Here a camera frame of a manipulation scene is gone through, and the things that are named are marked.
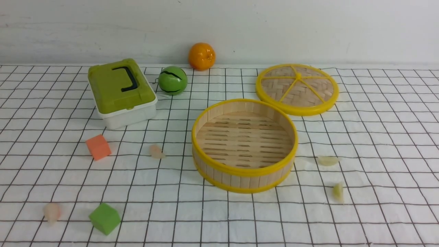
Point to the orange foam cube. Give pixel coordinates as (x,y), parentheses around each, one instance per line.
(98,147)

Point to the green foam cube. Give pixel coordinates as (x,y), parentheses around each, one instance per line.
(105,218)

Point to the bamboo steamer tray yellow rim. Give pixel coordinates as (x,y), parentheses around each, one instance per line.
(244,145)

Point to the white grid tablecloth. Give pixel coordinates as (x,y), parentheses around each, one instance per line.
(384,130)

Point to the bamboo steamer lid yellow rim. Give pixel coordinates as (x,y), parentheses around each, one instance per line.
(297,89)

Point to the pale green dumpling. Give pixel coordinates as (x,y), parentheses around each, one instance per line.
(327,161)
(338,192)

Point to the green striped ball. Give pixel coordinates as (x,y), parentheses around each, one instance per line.
(172,80)

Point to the orange fruit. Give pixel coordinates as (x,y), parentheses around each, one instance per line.
(201,56)

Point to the pink dumpling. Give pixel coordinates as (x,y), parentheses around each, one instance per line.
(156,151)
(52,213)

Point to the green lid white storage box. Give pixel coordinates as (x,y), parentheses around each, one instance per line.
(121,93)

